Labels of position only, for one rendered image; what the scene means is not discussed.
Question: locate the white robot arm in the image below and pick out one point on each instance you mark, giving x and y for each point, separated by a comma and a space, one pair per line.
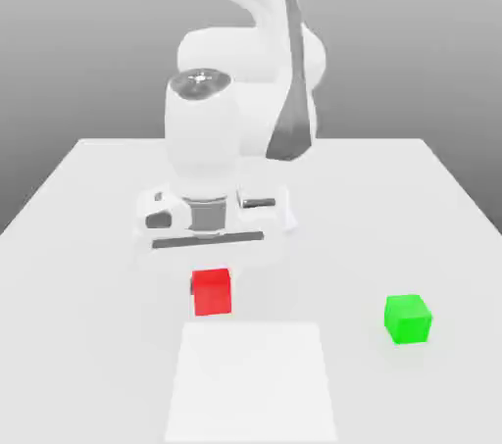
202, 138

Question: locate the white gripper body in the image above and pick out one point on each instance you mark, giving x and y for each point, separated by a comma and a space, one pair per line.
208, 252

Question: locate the small red cube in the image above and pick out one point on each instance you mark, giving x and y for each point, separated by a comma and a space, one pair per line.
211, 293

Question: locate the small green cube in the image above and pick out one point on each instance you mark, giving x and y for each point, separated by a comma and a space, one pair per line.
408, 319

